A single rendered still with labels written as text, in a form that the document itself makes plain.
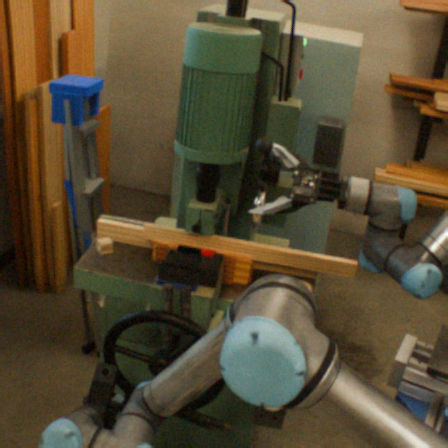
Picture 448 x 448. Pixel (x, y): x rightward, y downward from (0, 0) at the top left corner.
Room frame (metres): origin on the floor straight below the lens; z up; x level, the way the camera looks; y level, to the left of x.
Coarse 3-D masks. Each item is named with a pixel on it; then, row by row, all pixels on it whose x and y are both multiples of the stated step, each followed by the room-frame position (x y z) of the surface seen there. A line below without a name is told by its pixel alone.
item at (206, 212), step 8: (224, 192) 1.45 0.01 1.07; (192, 200) 1.37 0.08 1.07; (216, 200) 1.39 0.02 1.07; (192, 208) 1.33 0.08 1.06; (200, 208) 1.33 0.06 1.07; (208, 208) 1.33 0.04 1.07; (216, 208) 1.34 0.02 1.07; (192, 216) 1.33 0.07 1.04; (200, 216) 1.33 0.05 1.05; (208, 216) 1.33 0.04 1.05; (216, 216) 1.34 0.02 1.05; (192, 224) 1.33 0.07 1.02; (200, 224) 1.33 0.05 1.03; (208, 224) 1.33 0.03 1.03; (216, 224) 1.34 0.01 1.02; (192, 232) 1.33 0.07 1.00; (200, 232) 1.33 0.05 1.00; (208, 232) 1.33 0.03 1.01
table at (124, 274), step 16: (96, 256) 1.32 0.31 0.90; (112, 256) 1.33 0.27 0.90; (128, 256) 1.35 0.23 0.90; (144, 256) 1.36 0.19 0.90; (80, 272) 1.25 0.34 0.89; (96, 272) 1.25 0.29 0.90; (112, 272) 1.26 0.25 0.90; (128, 272) 1.27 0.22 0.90; (144, 272) 1.28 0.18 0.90; (256, 272) 1.35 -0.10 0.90; (272, 272) 1.36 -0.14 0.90; (80, 288) 1.25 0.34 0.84; (96, 288) 1.24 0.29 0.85; (112, 288) 1.24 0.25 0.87; (128, 288) 1.23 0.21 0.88; (144, 288) 1.23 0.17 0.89; (224, 288) 1.25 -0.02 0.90; (240, 288) 1.26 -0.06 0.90; (224, 304) 1.20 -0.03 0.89
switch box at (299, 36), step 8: (288, 32) 1.64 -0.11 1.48; (296, 32) 1.66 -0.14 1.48; (304, 32) 1.70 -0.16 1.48; (288, 40) 1.63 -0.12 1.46; (296, 40) 1.63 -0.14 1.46; (280, 48) 1.63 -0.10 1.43; (288, 48) 1.63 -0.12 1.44; (296, 48) 1.63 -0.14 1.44; (280, 56) 1.63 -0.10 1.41; (296, 56) 1.63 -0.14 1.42; (296, 64) 1.62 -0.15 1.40; (296, 72) 1.62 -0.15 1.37; (296, 80) 1.63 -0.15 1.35
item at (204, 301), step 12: (156, 288) 1.13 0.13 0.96; (204, 288) 1.15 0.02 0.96; (216, 288) 1.16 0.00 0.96; (156, 300) 1.13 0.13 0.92; (192, 300) 1.12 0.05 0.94; (204, 300) 1.11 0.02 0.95; (216, 300) 1.19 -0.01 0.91; (192, 312) 1.12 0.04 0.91; (204, 312) 1.11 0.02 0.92; (204, 324) 1.11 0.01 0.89
